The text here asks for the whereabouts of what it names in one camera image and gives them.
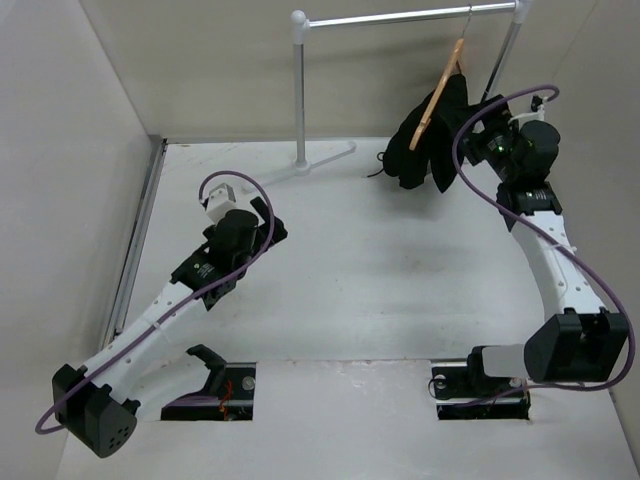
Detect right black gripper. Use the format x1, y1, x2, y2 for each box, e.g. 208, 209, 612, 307
439, 95, 520, 183

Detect black trousers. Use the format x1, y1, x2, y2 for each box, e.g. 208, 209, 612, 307
367, 73, 506, 195

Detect wooden clothes hanger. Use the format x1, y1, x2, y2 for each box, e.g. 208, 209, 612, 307
409, 5, 473, 151

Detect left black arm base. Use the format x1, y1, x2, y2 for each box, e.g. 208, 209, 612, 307
160, 344, 257, 422

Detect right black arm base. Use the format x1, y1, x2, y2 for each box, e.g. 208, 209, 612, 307
428, 363, 531, 421

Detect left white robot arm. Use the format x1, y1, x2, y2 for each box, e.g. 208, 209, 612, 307
52, 197, 288, 458

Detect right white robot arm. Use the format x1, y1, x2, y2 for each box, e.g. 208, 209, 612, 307
451, 96, 636, 392

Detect white clothes rack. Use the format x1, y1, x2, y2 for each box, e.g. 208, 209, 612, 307
253, 1, 532, 181

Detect left metal table rail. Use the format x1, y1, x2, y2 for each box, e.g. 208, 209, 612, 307
98, 135, 167, 350

